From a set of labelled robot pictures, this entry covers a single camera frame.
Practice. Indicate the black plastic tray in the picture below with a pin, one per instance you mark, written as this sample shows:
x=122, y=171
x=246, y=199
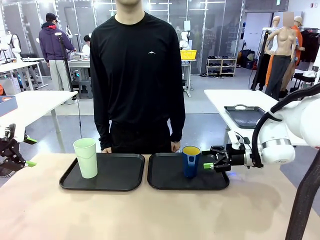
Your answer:
x=165, y=175
x=117, y=172

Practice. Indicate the person's right hand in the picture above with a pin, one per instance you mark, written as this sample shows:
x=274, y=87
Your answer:
x=107, y=150

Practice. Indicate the blue box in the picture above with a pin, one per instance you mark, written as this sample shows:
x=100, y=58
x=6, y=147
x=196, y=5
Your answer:
x=7, y=103

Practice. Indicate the wooden shoe rack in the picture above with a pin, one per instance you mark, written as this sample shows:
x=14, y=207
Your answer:
x=221, y=67

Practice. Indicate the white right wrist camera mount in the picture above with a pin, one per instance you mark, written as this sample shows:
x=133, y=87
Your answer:
x=236, y=140

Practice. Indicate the mannequin in orange clothes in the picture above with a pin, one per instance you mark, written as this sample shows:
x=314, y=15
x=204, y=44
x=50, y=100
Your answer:
x=298, y=37

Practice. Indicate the rack of dark clothes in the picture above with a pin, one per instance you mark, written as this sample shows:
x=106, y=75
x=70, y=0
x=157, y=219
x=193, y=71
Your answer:
x=310, y=45

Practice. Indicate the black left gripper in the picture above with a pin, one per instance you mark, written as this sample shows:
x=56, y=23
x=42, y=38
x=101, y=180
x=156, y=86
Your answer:
x=7, y=152

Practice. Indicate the black tripod pole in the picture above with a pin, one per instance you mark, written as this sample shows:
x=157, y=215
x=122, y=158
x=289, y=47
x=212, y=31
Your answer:
x=66, y=62

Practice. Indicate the person's right forearm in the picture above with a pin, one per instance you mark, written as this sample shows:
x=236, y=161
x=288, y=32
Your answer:
x=103, y=130

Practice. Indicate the bare mannequin with grey trousers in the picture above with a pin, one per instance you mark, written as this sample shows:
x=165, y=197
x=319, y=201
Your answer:
x=283, y=50

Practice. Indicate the yellow plastic basket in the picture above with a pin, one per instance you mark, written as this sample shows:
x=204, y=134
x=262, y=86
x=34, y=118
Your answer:
x=188, y=55

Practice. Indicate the person in black shirt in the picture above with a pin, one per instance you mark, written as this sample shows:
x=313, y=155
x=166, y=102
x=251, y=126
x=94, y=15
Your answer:
x=137, y=75

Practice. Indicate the grey step stool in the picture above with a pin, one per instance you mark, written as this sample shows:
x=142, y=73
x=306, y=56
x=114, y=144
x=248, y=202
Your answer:
x=85, y=88

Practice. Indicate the blue mug yellow inside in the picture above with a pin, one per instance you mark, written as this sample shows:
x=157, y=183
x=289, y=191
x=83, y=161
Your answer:
x=190, y=167

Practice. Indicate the person's left hand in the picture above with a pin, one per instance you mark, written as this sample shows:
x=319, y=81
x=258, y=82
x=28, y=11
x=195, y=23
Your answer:
x=175, y=147

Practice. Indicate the person in white clothes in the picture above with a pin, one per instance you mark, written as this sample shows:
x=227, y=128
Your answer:
x=86, y=47

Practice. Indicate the white background desk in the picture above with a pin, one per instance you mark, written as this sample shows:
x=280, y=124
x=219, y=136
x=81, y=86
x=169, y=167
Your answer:
x=17, y=66

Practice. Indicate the person's left forearm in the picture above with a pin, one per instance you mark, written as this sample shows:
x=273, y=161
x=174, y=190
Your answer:
x=178, y=125

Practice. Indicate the person in purple jacket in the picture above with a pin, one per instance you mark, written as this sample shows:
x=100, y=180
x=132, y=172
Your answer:
x=53, y=45

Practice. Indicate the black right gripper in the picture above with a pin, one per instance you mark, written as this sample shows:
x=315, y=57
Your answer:
x=237, y=156

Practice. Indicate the pale green plastic cup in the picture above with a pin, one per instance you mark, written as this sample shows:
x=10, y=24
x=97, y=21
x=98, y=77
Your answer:
x=86, y=160

